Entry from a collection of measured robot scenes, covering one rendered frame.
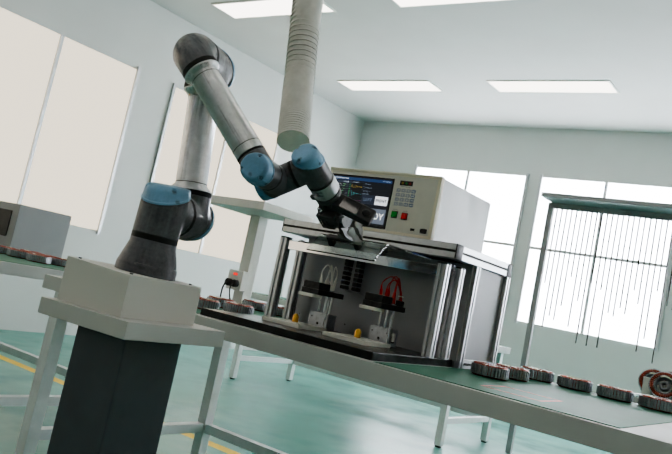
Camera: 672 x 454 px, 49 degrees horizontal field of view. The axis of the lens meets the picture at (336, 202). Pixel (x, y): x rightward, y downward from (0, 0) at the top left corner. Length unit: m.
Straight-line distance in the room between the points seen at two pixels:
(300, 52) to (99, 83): 3.73
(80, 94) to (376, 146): 4.50
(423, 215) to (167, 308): 0.90
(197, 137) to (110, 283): 0.48
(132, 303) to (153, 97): 6.03
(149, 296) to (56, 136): 5.34
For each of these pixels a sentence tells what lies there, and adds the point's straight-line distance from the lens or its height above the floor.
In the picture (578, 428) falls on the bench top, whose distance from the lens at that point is 1.71.
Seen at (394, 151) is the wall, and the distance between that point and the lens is 10.07.
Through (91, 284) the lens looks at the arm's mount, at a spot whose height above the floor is 0.80.
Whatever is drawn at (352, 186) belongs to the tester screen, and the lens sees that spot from 2.51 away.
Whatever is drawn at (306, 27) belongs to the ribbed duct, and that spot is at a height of 2.19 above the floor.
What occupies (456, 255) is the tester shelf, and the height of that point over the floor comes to 1.08.
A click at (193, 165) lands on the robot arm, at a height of 1.15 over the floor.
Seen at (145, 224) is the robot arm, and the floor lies 0.97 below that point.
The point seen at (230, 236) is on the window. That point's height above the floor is 1.26.
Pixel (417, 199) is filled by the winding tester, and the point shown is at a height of 1.24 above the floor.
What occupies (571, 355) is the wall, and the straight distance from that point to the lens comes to 8.68.
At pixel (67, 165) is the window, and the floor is 1.51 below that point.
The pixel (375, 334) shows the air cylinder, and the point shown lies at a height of 0.80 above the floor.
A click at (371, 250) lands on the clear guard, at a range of 2.11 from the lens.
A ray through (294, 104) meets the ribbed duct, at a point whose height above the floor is 1.75.
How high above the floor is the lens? 0.90
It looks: 7 degrees up
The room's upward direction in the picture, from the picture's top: 12 degrees clockwise
